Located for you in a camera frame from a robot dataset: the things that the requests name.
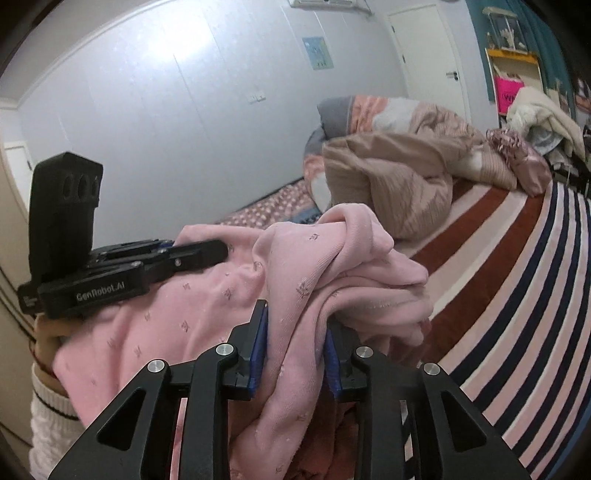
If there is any pink knit sweater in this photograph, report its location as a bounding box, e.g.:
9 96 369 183
53 204 433 479

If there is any left forearm white sleeve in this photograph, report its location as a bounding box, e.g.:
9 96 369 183
29 364 84 479

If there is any person's left hand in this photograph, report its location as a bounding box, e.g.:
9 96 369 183
32 315 68 396

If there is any striped bed blanket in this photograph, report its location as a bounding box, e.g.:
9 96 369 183
403 180 590 479

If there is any beige pink duvet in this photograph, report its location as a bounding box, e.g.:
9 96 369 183
304 95 518 241

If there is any pink satin pillow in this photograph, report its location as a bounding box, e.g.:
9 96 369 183
486 128 552 197

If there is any white air conditioner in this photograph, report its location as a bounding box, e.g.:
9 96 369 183
287 0 372 13

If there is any white door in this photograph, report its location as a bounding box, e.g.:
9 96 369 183
387 4 470 120

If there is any cream blanket pile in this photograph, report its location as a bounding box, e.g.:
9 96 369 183
506 86 586 160

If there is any yellow shelf unit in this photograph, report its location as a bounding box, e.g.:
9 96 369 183
485 48 544 117

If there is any glass display case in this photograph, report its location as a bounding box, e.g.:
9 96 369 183
482 6 529 53

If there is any teal curtain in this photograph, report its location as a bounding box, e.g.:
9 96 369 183
466 0 583 103

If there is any blue wall poster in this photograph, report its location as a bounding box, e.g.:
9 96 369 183
303 37 334 71

